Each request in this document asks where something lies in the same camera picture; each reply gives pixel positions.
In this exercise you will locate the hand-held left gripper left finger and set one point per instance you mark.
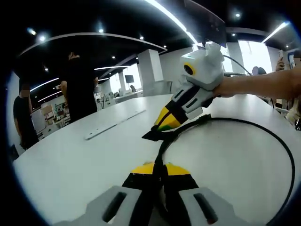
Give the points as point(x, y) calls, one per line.
point(136, 181)

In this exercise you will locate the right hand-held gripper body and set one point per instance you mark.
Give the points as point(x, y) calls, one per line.
point(207, 70)

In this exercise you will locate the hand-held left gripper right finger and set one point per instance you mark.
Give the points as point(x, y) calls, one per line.
point(178, 181)

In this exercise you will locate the grey office chair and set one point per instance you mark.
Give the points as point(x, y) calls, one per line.
point(165, 87)

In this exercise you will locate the white square pillar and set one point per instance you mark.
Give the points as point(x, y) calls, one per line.
point(150, 70)

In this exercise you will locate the large dark hanging monitor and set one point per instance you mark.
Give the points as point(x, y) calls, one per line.
point(207, 23)

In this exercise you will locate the small dark monitor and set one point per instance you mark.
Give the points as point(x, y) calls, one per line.
point(129, 78)

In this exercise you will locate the white paper sheet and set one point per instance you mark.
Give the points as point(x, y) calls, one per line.
point(113, 126)

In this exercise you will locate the long ceiling light strip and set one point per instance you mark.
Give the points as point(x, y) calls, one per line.
point(174, 17)

